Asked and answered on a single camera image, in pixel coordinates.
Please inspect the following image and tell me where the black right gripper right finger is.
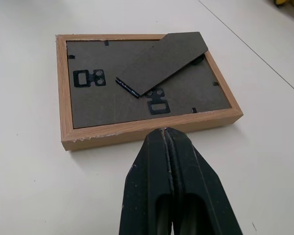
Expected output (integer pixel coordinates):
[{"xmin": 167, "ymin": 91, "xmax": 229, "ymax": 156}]
[{"xmin": 164, "ymin": 127, "xmax": 244, "ymax": 235}]

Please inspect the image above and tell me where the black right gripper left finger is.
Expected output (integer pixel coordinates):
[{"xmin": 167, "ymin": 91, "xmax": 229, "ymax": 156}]
[{"xmin": 119, "ymin": 128, "xmax": 175, "ymax": 235}]

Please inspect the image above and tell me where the wooden picture frame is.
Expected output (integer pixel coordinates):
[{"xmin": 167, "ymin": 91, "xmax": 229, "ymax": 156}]
[{"xmin": 54, "ymin": 33, "xmax": 244, "ymax": 153}]

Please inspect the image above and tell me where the dark frame stand flap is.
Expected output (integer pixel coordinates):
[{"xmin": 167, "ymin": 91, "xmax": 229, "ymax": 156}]
[{"xmin": 115, "ymin": 31, "xmax": 209, "ymax": 99}]

